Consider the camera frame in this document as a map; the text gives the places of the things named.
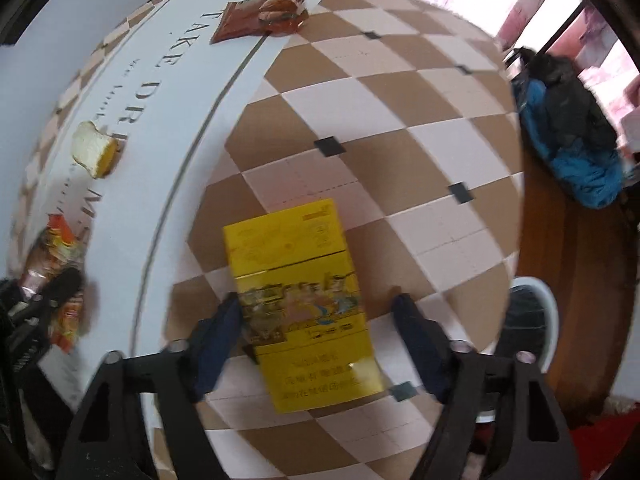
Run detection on yellow cigarette box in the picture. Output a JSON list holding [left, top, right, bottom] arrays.
[[222, 198, 385, 415]]

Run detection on orange snack packet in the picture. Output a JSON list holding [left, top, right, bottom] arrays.
[[20, 214, 93, 356]]

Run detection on black clothes rack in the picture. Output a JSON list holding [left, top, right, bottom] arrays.
[[547, 0, 590, 57]]

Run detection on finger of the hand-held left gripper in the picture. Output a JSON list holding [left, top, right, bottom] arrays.
[[29, 266, 85, 317]]

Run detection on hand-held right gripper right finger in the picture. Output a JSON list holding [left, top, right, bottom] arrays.
[[390, 294, 583, 480]]

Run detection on brown snack packet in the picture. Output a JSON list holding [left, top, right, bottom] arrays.
[[210, 0, 310, 44]]

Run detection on blue garment pile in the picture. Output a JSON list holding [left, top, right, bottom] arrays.
[[515, 77, 627, 210]]

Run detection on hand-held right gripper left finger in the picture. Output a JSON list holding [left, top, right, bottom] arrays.
[[56, 291, 246, 480]]

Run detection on red cloth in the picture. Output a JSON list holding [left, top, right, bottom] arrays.
[[570, 405, 640, 480]]

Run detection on black garment pile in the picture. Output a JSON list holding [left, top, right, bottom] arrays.
[[512, 46, 620, 155]]

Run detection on brown checkered tablecloth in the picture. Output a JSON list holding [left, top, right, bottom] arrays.
[[12, 0, 526, 480]]

